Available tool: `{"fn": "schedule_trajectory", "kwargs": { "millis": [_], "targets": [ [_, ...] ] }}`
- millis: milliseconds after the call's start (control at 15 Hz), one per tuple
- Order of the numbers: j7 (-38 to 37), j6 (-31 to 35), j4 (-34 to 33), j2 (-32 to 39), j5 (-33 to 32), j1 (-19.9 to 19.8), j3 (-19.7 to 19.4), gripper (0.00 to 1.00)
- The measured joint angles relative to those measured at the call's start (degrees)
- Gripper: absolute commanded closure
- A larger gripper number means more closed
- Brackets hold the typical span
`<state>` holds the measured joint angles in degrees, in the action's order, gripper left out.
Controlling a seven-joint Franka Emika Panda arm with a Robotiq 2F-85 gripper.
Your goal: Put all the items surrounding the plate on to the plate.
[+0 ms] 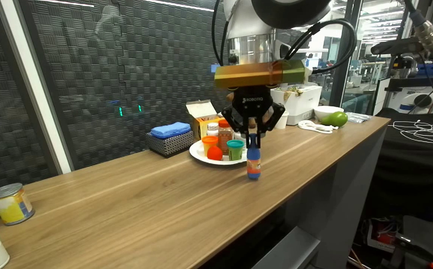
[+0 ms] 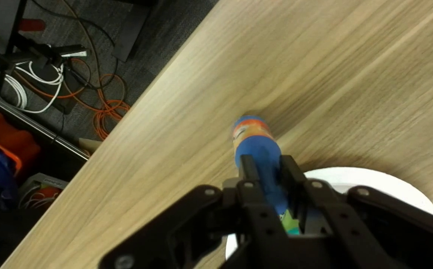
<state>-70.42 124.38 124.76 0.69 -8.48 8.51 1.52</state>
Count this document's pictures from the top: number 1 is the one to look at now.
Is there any white frame post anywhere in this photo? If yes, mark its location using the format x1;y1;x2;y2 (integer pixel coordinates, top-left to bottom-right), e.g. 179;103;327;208
0;0;73;176

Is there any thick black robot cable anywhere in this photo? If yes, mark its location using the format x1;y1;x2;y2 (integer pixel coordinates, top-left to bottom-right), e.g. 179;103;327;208
402;0;433;64

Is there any black side table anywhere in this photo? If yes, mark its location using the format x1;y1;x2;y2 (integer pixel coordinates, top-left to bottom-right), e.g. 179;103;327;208
365;106;433;221

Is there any thin black cable loop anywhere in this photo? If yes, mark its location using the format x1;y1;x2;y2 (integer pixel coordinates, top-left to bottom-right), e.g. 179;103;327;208
282;18;359;78

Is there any white pill bottle black print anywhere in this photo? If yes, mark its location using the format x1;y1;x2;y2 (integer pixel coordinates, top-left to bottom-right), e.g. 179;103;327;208
206;121;221;137

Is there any blue toy bottle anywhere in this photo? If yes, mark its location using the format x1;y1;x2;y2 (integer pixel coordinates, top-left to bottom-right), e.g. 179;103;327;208
245;145;263;182

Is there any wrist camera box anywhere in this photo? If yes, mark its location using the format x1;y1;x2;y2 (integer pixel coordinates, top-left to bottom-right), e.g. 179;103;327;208
214;58;312;91

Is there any green round fruit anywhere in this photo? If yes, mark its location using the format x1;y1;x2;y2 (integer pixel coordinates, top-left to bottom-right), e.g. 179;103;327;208
321;110;350;128

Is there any white paper plate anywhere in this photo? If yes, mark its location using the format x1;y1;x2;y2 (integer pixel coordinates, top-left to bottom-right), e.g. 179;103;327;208
188;137;251;167

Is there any white grey appliance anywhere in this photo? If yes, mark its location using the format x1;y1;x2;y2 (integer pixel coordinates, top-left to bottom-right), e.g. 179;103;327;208
269;82;324;125

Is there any clear plastic bag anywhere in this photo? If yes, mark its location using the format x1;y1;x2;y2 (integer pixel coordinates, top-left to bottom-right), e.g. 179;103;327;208
348;110;375;124

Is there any white cable pile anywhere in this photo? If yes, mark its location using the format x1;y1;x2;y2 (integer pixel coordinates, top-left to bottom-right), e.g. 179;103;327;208
390;118;433;148

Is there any white bowl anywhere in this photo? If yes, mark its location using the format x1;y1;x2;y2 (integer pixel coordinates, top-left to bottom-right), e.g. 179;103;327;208
314;104;347;124

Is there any white coiled cable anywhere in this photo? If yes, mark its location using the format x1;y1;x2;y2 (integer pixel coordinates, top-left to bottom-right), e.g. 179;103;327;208
297;118;341;134

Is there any open yellow cardboard box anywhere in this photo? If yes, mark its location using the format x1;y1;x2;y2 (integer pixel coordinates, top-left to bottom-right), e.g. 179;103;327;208
184;98;229;140

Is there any teal-lid dough tub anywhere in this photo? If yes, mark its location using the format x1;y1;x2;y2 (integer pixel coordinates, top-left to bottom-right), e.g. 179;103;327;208
226;139;247;161

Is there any blue folded cloth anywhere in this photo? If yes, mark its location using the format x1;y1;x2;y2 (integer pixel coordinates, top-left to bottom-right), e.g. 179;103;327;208
148;121;193;140

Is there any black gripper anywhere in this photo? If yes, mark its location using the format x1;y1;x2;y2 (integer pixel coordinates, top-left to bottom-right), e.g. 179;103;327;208
221;85;287;149

